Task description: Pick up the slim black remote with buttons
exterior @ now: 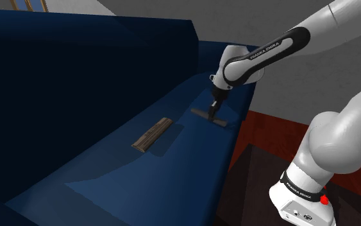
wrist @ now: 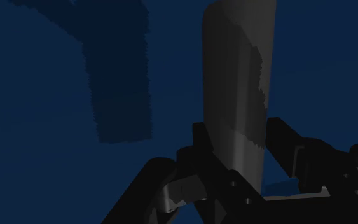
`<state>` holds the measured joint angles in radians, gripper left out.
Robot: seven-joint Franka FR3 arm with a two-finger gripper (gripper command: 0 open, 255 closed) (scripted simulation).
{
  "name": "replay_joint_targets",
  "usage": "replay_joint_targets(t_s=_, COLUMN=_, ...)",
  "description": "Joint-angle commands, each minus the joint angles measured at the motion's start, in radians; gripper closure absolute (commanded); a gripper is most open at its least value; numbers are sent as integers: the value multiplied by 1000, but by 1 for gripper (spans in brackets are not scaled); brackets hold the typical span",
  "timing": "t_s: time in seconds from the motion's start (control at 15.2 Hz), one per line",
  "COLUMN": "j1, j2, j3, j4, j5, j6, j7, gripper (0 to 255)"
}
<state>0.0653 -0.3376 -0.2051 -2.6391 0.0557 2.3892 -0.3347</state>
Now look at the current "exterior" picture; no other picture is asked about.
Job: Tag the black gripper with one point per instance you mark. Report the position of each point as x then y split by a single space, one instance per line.
219 93

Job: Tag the dark grey remote control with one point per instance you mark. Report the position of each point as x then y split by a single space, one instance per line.
201 113

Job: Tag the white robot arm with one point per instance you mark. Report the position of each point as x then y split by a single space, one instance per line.
339 137

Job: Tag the brown grey remote control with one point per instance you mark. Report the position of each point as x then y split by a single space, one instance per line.
152 134

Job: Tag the dark robot stand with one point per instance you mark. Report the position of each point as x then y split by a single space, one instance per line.
249 187

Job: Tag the dark blue sofa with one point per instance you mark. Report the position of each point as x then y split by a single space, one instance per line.
74 94

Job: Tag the wooden framed wall picture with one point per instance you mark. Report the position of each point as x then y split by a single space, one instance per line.
29 5

